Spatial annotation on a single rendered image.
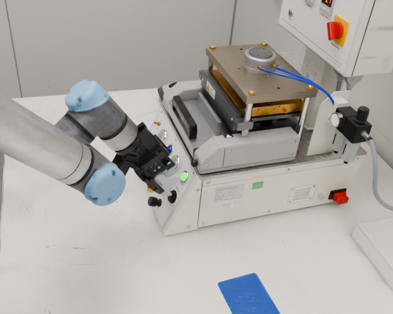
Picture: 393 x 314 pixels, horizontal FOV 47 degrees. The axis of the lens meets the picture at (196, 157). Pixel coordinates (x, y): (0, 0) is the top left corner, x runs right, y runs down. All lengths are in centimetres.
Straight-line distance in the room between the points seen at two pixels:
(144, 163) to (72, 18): 162
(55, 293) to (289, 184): 61
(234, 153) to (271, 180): 14
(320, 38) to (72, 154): 67
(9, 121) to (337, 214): 92
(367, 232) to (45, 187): 85
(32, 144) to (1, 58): 193
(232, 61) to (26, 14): 154
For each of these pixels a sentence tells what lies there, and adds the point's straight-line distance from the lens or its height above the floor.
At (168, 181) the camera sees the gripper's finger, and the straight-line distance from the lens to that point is 107.
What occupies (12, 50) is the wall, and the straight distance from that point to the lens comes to 259.
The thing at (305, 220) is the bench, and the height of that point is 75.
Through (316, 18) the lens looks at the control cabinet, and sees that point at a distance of 117.
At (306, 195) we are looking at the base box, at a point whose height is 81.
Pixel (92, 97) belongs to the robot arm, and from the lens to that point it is 89.
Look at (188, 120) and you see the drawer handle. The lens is 110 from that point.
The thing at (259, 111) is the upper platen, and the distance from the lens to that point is 109.
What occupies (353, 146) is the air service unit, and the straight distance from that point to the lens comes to 108.
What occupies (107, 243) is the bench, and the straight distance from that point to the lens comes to 114.
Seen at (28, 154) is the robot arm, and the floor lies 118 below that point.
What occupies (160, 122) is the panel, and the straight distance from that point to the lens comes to 129.
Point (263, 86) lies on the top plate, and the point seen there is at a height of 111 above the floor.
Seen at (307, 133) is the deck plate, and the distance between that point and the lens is 127.
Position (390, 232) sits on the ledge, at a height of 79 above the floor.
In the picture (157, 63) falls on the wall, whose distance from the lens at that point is 270.
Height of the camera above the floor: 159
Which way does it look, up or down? 36 degrees down
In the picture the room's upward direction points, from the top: 6 degrees clockwise
